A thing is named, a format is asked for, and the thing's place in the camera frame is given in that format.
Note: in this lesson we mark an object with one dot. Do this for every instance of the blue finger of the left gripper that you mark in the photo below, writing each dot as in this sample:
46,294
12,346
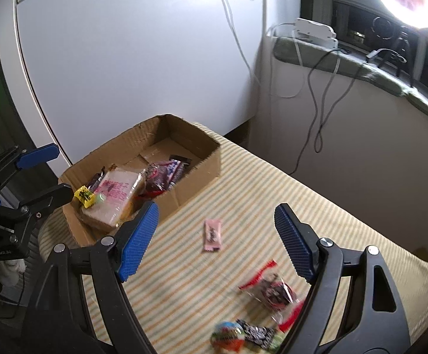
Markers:
44,154
43,204

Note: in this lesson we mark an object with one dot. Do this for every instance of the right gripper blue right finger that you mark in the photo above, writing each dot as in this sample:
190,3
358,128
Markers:
374,319

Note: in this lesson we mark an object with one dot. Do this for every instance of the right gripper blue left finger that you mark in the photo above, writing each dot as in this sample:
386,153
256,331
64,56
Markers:
57,319

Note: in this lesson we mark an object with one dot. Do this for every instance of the yellow candy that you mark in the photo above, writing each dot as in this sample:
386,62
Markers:
86,198

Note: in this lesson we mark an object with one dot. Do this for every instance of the pink packaged bread loaf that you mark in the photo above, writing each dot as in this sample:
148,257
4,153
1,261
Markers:
121,187

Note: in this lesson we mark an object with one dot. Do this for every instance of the large Snickers bar pack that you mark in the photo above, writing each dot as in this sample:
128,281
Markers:
96,180

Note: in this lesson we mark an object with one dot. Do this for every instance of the light green small candy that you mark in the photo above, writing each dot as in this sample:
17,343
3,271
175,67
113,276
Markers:
100,198

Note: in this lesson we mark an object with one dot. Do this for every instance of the red dark snack bag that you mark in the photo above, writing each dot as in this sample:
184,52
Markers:
161,176
269,288

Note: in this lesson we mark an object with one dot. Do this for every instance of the green candy packet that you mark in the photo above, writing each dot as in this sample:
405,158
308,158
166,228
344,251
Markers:
276,342

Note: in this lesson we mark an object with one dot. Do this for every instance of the black white patterned candy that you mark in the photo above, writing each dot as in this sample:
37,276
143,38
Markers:
261,336

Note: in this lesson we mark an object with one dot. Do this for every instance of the brown cardboard box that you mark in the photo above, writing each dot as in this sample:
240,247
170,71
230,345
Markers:
164,159

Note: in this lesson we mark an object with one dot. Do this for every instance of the white cabinet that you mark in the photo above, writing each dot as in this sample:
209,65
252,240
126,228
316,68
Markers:
81,72

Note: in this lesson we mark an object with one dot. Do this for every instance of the small Snickers bar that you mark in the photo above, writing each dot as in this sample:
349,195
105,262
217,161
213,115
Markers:
186,162

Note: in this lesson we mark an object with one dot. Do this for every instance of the colourful round egg candy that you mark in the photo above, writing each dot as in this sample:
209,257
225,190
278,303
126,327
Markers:
228,336

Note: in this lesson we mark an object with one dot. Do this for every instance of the striped yellow tablecloth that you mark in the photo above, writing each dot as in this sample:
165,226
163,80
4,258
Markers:
180,292

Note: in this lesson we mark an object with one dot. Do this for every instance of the small pink candy packet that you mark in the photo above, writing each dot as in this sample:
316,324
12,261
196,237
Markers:
212,235

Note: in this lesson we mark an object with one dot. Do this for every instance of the white power strip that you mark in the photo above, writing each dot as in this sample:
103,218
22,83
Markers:
316,33

